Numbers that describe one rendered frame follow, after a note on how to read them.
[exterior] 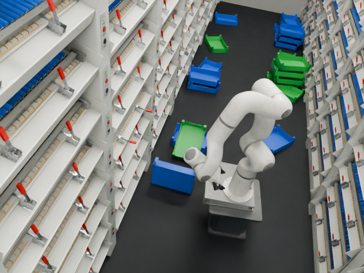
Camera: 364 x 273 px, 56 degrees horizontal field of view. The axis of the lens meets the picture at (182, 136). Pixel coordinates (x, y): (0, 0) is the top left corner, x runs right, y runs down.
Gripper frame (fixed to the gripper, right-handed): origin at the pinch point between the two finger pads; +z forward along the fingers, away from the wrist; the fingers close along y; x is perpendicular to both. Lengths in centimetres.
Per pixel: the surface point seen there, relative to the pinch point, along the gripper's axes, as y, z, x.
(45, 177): 37, -94, -8
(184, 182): -20, 31, -47
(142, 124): -39, -18, -47
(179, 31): -120, -14, -31
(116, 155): 0, -47, -33
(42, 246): 54, -82, -19
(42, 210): 42, -83, -23
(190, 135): -68, 43, -54
